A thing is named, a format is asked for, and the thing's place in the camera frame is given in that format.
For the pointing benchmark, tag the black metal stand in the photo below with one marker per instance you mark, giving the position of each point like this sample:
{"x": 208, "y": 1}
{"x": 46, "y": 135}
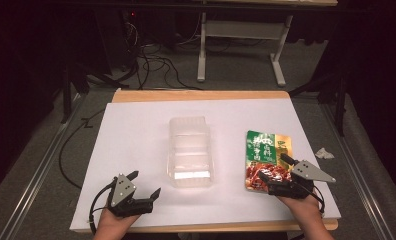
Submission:
{"x": 340, "y": 100}
{"x": 67, "y": 96}

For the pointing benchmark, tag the clear plastic container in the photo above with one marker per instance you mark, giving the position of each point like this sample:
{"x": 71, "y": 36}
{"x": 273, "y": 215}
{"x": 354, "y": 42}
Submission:
{"x": 190, "y": 151}

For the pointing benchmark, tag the black computer tower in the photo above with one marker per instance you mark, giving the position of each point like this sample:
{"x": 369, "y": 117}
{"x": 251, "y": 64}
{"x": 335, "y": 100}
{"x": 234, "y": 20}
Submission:
{"x": 117, "y": 40}

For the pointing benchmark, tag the white frame desk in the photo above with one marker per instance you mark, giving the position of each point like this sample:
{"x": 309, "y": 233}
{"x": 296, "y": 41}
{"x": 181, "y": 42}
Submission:
{"x": 242, "y": 29}

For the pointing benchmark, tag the green seasoning packet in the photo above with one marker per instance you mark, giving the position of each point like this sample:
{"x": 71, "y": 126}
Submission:
{"x": 266, "y": 151}

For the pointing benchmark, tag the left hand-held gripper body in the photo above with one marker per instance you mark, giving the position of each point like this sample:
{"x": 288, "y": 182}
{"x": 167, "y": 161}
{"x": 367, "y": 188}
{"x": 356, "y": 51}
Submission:
{"x": 122, "y": 191}

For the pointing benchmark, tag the person's right hand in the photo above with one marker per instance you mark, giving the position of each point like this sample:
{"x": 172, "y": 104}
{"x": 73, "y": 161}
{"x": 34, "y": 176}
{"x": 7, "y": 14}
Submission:
{"x": 302, "y": 205}

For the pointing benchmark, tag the person's left hand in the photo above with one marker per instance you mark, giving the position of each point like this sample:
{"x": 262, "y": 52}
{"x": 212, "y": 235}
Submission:
{"x": 114, "y": 222}

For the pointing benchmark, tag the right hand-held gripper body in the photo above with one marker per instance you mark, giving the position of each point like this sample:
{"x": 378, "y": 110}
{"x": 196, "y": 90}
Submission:
{"x": 307, "y": 172}

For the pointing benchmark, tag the white table mat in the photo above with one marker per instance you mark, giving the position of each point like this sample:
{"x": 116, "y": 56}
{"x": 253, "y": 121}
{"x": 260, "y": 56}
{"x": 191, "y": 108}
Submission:
{"x": 136, "y": 140}

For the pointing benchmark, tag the metal floor rail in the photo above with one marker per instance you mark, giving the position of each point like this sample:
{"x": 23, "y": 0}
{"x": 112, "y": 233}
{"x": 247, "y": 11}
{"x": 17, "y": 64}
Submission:
{"x": 36, "y": 181}
{"x": 357, "y": 170}

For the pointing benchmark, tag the crumpled white paper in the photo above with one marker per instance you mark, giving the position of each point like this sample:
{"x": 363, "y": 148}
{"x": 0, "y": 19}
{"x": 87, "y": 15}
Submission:
{"x": 324, "y": 153}

